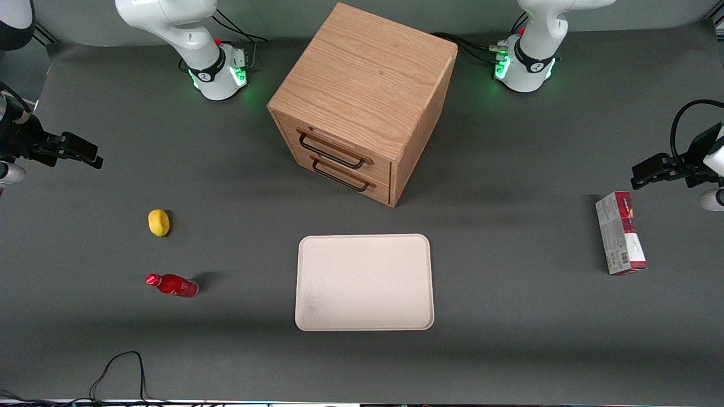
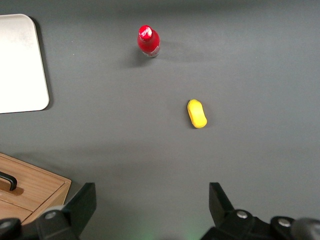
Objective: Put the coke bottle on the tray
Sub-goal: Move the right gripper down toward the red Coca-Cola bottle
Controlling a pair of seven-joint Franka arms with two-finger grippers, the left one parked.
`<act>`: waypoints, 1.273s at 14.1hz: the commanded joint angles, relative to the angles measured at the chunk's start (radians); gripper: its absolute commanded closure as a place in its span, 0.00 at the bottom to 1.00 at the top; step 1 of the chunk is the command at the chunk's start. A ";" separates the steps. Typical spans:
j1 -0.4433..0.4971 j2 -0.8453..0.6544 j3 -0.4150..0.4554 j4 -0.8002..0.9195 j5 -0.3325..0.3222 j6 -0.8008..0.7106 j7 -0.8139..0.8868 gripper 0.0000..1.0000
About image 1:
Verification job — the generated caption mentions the red coke bottle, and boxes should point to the red coke bottle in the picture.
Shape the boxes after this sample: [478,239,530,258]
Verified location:
[145,274,199,298]

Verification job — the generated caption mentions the black right arm base cables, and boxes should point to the black right arm base cables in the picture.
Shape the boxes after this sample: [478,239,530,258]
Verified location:
[212,8,270,72]

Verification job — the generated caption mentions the grey and red carton box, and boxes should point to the grey and red carton box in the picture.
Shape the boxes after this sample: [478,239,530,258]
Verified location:
[595,191,648,276]

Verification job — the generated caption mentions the wooden drawer front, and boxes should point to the wooden drawer front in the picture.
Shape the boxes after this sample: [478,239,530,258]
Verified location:
[286,140,392,205]
[275,112,393,186]

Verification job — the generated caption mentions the beige rectangular tray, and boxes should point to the beige rectangular tray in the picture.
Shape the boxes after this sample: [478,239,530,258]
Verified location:
[295,234,435,332]

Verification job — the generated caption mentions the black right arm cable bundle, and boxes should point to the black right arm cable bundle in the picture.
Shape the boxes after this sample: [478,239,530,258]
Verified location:
[0,82,29,116]

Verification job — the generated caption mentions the black metal drawer handle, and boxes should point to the black metal drawer handle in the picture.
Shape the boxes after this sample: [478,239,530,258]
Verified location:
[298,131,366,170]
[312,159,370,192]

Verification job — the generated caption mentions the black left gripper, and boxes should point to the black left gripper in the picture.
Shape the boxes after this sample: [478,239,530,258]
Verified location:
[631,123,724,190]

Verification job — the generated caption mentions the oak wooden drawer cabinet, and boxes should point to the oak wooden drawer cabinet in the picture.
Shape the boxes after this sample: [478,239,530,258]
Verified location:
[267,2,458,208]

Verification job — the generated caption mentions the yellow lemon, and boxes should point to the yellow lemon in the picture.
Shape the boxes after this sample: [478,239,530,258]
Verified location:
[148,209,170,237]

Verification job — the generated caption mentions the black left gripper cable loop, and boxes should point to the black left gripper cable loop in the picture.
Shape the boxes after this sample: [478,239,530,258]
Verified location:
[670,99,724,166]

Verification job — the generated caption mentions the black left arm base cables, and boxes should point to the black left arm base cables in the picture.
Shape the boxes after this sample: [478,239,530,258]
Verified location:
[431,11,530,64]

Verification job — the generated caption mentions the black arm base cables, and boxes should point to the black arm base cables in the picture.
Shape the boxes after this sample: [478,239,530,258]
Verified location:
[431,11,530,64]
[212,8,270,72]

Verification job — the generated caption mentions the thin black cable on table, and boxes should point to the thin black cable on table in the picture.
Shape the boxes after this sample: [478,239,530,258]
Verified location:
[0,350,170,405]

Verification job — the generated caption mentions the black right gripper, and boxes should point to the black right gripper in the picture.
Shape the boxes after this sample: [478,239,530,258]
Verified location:
[0,90,105,170]

